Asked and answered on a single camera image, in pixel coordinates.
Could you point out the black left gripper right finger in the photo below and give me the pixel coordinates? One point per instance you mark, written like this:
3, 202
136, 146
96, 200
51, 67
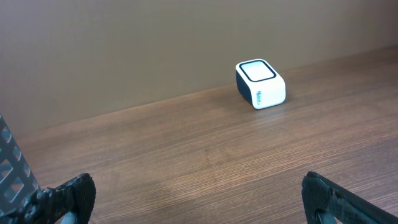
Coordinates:
326, 202

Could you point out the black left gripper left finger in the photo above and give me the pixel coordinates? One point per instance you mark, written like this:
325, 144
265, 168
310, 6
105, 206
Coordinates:
69, 203

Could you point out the grey plastic mesh basket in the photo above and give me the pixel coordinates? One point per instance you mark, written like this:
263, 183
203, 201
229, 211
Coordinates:
17, 179

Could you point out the white barcode scanner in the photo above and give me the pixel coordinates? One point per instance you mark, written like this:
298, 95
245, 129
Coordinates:
260, 84

